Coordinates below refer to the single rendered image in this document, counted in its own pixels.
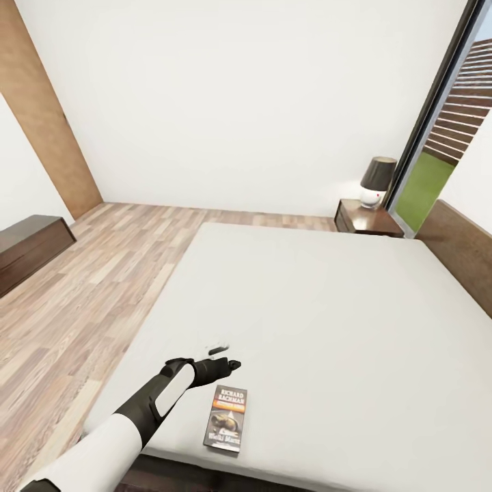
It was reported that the hardback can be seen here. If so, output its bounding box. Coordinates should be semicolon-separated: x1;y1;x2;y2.
203;385;247;453

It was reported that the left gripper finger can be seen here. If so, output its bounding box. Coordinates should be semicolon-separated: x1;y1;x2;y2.
228;359;241;372

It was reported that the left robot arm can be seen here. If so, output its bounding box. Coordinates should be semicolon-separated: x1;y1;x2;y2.
15;340;241;492

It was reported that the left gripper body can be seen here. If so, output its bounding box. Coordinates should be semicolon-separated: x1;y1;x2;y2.
201;357;231;385

